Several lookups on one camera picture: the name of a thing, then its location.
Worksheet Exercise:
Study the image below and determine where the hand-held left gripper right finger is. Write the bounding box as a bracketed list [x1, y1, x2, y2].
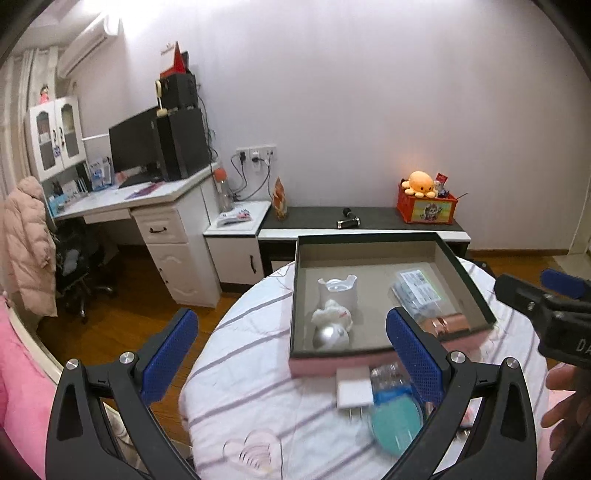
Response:
[385, 305, 539, 480]

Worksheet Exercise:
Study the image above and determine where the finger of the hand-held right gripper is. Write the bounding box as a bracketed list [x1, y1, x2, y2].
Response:
[493, 274, 555, 324]
[541, 269, 591, 301]

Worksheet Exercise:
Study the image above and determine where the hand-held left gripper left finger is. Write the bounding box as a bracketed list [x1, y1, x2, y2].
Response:
[45, 308, 199, 480]

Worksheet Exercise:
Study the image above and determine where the clear plastic case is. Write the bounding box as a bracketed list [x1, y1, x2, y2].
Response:
[369, 362, 416, 398]

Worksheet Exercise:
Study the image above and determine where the white charger plug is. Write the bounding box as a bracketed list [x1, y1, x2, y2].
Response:
[335, 367, 374, 418]

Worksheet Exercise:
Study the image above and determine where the teal round compact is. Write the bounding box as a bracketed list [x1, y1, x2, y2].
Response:
[369, 394, 424, 453]

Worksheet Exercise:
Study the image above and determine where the pink box with dark rim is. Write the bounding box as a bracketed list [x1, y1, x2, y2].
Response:
[288, 232, 497, 380]

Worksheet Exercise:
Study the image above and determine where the person's right hand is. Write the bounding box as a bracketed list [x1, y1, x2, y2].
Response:
[541, 364, 591, 455]

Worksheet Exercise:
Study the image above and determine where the rose gold tube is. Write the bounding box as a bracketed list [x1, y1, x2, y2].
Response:
[418, 313, 471, 340]

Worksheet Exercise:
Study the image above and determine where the clear packet with label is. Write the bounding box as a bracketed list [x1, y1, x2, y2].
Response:
[392, 269, 445, 319]

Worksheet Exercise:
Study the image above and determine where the silver ball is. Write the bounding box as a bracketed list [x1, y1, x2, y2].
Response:
[313, 323, 350, 349]

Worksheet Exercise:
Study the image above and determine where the white striped quilt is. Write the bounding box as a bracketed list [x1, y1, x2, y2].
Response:
[178, 256, 555, 480]

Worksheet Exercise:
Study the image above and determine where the white plush toy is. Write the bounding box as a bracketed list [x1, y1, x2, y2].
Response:
[311, 300, 354, 330]

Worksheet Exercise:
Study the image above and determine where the white desk with drawers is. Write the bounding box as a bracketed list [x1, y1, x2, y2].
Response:
[51, 161, 222, 309]

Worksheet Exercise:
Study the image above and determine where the white cat-ear holder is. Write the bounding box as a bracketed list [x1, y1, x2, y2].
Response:
[318, 274, 358, 319]

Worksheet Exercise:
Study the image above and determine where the red storage crate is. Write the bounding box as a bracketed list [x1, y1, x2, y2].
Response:
[397, 183, 458, 225]

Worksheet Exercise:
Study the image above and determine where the white nightstand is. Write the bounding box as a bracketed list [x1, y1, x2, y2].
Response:
[203, 200, 272, 284]

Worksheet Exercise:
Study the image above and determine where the black office chair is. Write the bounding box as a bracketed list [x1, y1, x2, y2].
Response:
[53, 217, 116, 319]

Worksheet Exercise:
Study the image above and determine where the orange octopus plush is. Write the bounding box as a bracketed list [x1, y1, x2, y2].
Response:
[401, 171, 438, 199]

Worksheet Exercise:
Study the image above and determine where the pink blanket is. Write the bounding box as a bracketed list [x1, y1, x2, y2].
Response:
[0, 295, 61, 480]

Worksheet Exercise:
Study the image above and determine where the white plastic packet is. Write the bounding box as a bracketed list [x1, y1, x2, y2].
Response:
[217, 207, 254, 227]

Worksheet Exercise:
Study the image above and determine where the low bench with dark top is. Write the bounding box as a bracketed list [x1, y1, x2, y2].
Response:
[257, 206, 472, 273]

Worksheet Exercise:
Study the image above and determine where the bottle with orange cap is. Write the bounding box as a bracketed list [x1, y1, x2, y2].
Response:
[213, 167, 234, 212]

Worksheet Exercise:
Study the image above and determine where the pink puffer jacket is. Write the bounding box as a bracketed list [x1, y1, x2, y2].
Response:
[2, 176, 58, 317]

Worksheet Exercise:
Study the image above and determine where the orange snack bag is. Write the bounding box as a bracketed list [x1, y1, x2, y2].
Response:
[272, 176, 289, 219]

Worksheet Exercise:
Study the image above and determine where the large black speaker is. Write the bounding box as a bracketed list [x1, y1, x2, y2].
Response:
[156, 108, 211, 182]

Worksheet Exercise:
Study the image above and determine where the black computer monitor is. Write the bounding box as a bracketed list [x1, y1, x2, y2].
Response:
[108, 106, 162, 178]

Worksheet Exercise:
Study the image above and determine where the white hutch cabinet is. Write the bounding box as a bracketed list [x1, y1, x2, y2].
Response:
[25, 96, 88, 182]

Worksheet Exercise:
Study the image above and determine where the small black speaker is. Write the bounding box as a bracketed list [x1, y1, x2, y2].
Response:
[160, 74, 198, 110]

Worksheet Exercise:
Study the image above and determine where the white curtain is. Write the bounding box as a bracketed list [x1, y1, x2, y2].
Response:
[0, 46, 58, 195]

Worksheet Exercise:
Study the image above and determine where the red triangular flag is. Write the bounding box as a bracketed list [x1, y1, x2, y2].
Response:
[160, 41, 192, 79]

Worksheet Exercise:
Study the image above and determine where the white air conditioner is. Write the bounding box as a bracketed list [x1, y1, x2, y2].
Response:
[58, 14, 122, 77]

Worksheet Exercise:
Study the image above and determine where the black power cable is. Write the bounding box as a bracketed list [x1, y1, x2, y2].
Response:
[230, 154, 273, 201]

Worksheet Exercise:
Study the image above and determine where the white wall outlet strip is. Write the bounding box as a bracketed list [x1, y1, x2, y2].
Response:
[236, 145, 278, 161]

